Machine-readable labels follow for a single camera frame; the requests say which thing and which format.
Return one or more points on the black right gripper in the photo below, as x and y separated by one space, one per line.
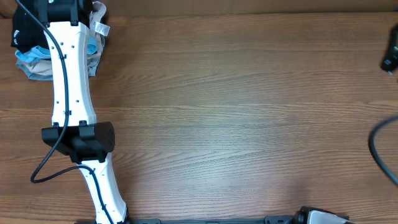
390 61

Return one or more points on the black t-shirt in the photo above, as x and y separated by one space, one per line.
26 34

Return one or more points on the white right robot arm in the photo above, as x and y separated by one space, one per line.
310 215

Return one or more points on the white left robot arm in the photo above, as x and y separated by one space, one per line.
71 28

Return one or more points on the beige garment with tag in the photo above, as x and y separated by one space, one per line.
97 28

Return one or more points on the light blue printed t-shirt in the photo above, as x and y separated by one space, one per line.
37 53

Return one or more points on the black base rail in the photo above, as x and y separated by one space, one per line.
283 219

